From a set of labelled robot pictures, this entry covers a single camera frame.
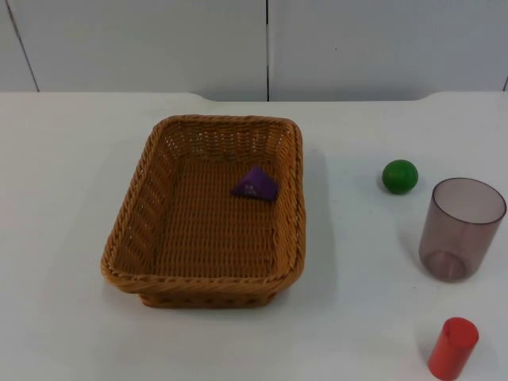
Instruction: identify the red cylinder block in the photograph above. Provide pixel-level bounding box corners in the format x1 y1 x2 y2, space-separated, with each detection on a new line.
428 316 480 381

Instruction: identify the green ball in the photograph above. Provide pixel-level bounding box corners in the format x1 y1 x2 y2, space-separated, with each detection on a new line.
381 159 420 196

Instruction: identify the clear cup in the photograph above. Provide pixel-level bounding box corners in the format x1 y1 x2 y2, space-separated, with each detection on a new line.
418 177 508 283

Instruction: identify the purple triangular block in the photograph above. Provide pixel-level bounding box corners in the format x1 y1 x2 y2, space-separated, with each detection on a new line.
230 165 280 204

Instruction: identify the brown wicker basket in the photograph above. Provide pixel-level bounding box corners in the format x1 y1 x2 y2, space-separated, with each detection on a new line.
100 114 309 310

